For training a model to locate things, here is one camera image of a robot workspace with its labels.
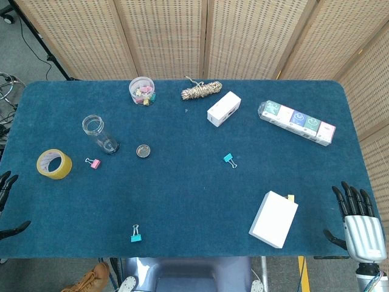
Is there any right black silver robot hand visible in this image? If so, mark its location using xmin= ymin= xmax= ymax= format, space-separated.
xmin=323 ymin=181 xmax=384 ymax=263

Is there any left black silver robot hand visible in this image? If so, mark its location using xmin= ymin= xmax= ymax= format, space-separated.
xmin=0 ymin=170 xmax=32 ymax=241

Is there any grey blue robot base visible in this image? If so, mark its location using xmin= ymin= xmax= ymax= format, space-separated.
xmin=125 ymin=257 xmax=253 ymax=292

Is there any clear glass jar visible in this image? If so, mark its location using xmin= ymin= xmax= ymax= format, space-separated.
xmin=81 ymin=114 xmax=120 ymax=155

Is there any yellow adhesive tape roll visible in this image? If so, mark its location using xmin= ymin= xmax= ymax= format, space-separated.
xmin=36 ymin=148 xmax=74 ymax=180

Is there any yellow floor tape strip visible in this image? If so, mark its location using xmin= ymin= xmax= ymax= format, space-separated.
xmin=297 ymin=256 xmax=311 ymax=292

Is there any large plain white box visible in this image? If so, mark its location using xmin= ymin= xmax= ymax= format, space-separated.
xmin=248 ymin=190 xmax=299 ymax=249

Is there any brown leather shoe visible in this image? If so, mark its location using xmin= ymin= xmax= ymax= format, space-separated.
xmin=60 ymin=262 xmax=110 ymax=292

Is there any teal binder clip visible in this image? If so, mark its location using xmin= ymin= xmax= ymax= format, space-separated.
xmin=222 ymin=153 xmax=238 ymax=169
xmin=130 ymin=224 xmax=143 ymax=243

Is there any black stand leg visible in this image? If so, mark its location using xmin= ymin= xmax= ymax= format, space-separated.
xmin=7 ymin=0 xmax=80 ymax=82

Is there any clear plastic clip jar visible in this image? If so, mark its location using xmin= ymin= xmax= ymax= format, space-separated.
xmin=128 ymin=77 xmax=157 ymax=106

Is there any black caster wheel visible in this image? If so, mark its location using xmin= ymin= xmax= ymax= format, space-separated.
xmin=0 ymin=8 xmax=16 ymax=24

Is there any blue table cloth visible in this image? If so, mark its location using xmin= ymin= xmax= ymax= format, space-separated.
xmin=0 ymin=79 xmax=382 ymax=260

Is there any small white stapler box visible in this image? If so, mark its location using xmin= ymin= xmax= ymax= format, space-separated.
xmin=207 ymin=91 xmax=243 ymax=128

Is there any woven rattan folding screen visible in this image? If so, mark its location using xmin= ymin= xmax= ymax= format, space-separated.
xmin=13 ymin=0 xmax=389 ymax=210

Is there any chrome wire rack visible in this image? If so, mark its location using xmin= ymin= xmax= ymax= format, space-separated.
xmin=0 ymin=72 xmax=26 ymax=107

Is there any black hanging cable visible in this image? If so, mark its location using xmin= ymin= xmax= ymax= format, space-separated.
xmin=17 ymin=16 xmax=53 ymax=77

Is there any beige twisted rope bundle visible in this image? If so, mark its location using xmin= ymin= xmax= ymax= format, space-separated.
xmin=181 ymin=75 xmax=223 ymax=101

